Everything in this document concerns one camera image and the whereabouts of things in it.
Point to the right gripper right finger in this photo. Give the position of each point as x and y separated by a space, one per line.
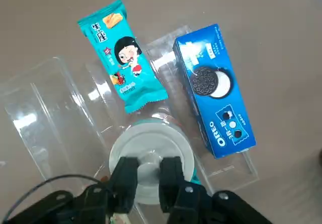
172 183

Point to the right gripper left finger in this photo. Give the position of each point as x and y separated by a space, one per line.
124 183

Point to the white metal jar lid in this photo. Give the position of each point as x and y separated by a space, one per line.
151 141

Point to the clear acrylic display shelf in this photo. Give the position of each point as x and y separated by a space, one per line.
50 103

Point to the teal snack packet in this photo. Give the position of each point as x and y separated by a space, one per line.
120 65

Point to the blue Oreo box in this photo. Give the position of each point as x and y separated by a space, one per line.
213 58

